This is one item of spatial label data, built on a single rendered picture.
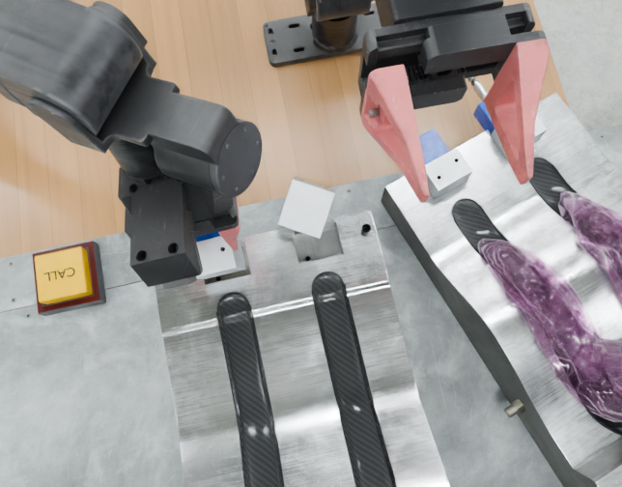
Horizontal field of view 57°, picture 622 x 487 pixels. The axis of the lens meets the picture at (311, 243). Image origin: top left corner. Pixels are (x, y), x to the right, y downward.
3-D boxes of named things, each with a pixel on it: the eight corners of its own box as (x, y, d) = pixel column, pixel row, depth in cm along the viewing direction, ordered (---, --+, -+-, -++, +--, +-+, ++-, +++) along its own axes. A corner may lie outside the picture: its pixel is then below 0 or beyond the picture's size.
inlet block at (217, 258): (180, 168, 66) (164, 157, 60) (221, 157, 65) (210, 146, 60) (203, 279, 64) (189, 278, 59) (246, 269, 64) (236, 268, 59)
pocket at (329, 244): (292, 235, 69) (290, 226, 66) (334, 225, 70) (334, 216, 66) (299, 271, 68) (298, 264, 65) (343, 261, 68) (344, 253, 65)
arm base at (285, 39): (415, 8, 74) (403, -36, 76) (265, 34, 74) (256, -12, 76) (407, 43, 82) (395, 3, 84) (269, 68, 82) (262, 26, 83)
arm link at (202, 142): (279, 127, 45) (216, 20, 35) (232, 221, 43) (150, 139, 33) (167, 97, 50) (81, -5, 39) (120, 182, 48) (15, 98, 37)
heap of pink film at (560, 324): (461, 251, 68) (478, 233, 60) (581, 181, 70) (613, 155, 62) (593, 451, 62) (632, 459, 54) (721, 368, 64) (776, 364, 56)
